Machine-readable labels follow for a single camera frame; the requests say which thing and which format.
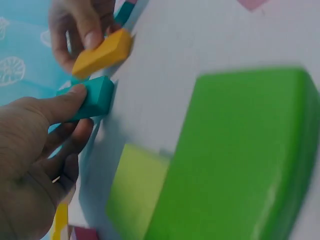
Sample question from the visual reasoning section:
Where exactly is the person's left hand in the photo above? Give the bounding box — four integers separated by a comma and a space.
0, 83, 95, 240

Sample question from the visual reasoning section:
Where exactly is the person's right hand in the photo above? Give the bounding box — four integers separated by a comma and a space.
48, 0, 121, 74

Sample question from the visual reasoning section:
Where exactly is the teal wooden block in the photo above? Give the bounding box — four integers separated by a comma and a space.
113, 0, 139, 27
55, 75, 115, 124

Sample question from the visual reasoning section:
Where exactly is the yellow wooden block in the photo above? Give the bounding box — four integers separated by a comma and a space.
49, 202, 70, 240

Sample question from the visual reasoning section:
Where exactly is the magenta wooden block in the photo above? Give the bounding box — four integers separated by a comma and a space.
71, 225, 99, 240

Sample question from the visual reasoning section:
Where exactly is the light green block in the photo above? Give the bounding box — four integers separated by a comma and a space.
104, 143, 174, 240

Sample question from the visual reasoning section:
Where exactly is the green box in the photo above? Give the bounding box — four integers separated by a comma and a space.
144, 66, 320, 240

